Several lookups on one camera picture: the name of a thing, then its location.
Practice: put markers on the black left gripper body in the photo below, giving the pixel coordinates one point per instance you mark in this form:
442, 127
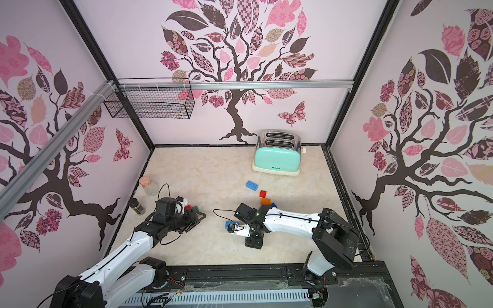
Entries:
184, 222

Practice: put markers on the orange long brick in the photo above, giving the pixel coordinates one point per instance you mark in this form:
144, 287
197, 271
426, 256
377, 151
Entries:
266, 201

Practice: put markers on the dark spice bottle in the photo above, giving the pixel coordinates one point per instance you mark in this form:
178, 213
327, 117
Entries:
135, 205

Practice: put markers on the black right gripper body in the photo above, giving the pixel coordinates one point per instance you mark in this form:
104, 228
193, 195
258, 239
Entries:
253, 226

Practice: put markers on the aluminium rail back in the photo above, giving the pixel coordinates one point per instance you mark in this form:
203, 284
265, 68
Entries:
286, 84

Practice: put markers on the aluminium rail left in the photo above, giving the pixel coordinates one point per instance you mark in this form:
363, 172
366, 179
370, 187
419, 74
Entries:
21, 183

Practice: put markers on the light blue large brick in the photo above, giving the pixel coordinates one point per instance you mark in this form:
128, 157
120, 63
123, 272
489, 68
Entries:
251, 185

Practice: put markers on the white slotted cable duct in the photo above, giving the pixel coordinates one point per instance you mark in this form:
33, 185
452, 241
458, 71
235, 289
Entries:
218, 298

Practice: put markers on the pink lidded glass jar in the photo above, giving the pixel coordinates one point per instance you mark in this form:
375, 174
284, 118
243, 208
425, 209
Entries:
149, 186

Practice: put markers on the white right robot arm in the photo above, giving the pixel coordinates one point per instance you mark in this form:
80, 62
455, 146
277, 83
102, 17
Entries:
335, 239

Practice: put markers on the aluminium rail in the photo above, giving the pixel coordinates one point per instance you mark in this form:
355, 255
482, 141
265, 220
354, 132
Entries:
21, 183
286, 84

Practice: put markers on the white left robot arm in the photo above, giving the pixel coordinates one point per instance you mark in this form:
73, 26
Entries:
121, 274

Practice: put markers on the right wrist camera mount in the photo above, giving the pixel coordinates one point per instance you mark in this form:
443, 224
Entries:
237, 229

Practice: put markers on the black wire basket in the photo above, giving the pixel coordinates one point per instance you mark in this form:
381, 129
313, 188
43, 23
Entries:
152, 98

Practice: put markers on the black enclosure corner post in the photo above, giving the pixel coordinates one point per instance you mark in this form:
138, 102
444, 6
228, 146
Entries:
390, 8

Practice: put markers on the mint green Belinee toaster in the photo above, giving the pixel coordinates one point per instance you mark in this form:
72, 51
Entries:
278, 153

